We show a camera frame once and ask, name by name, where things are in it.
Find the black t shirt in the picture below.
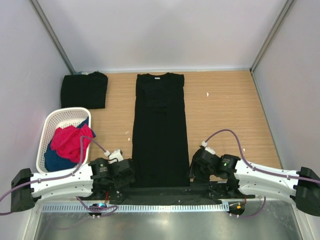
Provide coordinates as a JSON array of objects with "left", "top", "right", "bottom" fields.
[
  {"left": 60, "top": 71, "right": 108, "bottom": 109},
  {"left": 131, "top": 72, "right": 190, "bottom": 188}
]

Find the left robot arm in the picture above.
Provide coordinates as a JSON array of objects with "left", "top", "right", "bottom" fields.
[{"left": 10, "top": 157, "right": 135, "bottom": 213}]

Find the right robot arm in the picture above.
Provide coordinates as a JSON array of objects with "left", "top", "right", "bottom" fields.
[{"left": 189, "top": 146, "right": 320, "bottom": 217}]

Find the pink t shirt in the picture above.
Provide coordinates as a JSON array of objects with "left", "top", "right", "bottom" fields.
[{"left": 50, "top": 123, "right": 94, "bottom": 163}]

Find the blue t shirt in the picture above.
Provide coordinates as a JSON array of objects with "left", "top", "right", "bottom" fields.
[{"left": 44, "top": 119, "right": 96, "bottom": 172}]

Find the white plastic laundry basket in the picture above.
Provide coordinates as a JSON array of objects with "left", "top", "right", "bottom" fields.
[{"left": 36, "top": 107, "right": 92, "bottom": 173}]

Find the folded black t shirt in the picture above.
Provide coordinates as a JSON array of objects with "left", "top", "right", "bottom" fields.
[{"left": 60, "top": 71, "right": 108, "bottom": 109}]

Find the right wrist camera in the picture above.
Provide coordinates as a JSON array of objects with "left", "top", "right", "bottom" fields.
[{"left": 204, "top": 146, "right": 216, "bottom": 155}]

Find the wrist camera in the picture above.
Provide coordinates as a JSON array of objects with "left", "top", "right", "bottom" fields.
[
  {"left": 204, "top": 146, "right": 216, "bottom": 155},
  {"left": 108, "top": 149, "right": 124, "bottom": 162}
]

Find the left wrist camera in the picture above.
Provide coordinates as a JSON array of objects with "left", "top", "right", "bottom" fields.
[{"left": 108, "top": 149, "right": 124, "bottom": 162}]

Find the slotted cable duct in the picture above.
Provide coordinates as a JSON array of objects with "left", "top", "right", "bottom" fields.
[{"left": 41, "top": 202, "right": 229, "bottom": 213}]

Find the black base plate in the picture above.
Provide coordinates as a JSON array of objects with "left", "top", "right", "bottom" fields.
[{"left": 89, "top": 181, "right": 255, "bottom": 206}]

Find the aluminium rail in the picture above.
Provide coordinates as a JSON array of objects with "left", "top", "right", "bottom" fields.
[{"left": 29, "top": 182, "right": 305, "bottom": 205}]

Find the right frame post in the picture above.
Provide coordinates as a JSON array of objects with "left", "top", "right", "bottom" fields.
[{"left": 250, "top": 0, "right": 297, "bottom": 75}]

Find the frame post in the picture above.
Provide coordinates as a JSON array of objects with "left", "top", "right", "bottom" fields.
[
  {"left": 29, "top": 0, "right": 76, "bottom": 74},
  {"left": 250, "top": 0, "right": 297, "bottom": 75}
]

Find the left frame post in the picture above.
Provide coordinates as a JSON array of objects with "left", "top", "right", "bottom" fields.
[{"left": 29, "top": 0, "right": 76, "bottom": 74}]

